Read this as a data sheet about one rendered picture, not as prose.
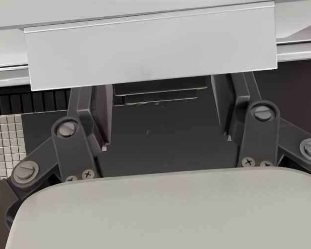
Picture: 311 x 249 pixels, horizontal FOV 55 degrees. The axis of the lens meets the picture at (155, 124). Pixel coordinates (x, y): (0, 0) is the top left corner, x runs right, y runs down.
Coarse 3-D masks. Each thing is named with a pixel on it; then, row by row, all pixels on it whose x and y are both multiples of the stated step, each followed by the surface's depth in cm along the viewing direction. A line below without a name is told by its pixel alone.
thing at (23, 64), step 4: (0, 64) 19; (4, 64) 19; (8, 64) 19; (12, 64) 19; (16, 64) 19; (20, 64) 19; (24, 64) 21; (0, 68) 21; (4, 68) 21; (8, 68) 21; (12, 68) 21; (16, 68) 21; (20, 68) 21; (24, 68) 21
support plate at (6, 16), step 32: (0, 0) 8; (32, 0) 8; (64, 0) 8; (96, 0) 8; (128, 0) 9; (160, 0) 9; (192, 0) 9; (224, 0) 9; (256, 0) 10; (0, 32) 11; (288, 32) 16
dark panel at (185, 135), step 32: (288, 64) 68; (288, 96) 69; (32, 128) 71; (128, 128) 71; (160, 128) 70; (192, 128) 70; (128, 160) 71; (160, 160) 71; (192, 160) 71; (224, 160) 71
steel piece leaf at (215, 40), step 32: (32, 32) 10; (64, 32) 10; (96, 32) 10; (128, 32) 10; (160, 32) 10; (192, 32) 10; (224, 32) 10; (256, 32) 10; (32, 64) 10; (64, 64) 10; (96, 64) 10; (128, 64) 10; (160, 64) 10; (192, 64) 10; (224, 64) 10; (256, 64) 10
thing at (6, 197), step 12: (0, 180) 11; (48, 180) 12; (0, 192) 11; (12, 192) 11; (24, 192) 11; (0, 204) 11; (12, 204) 11; (0, 216) 11; (12, 216) 11; (0, 228) 10; (0, 240) 10
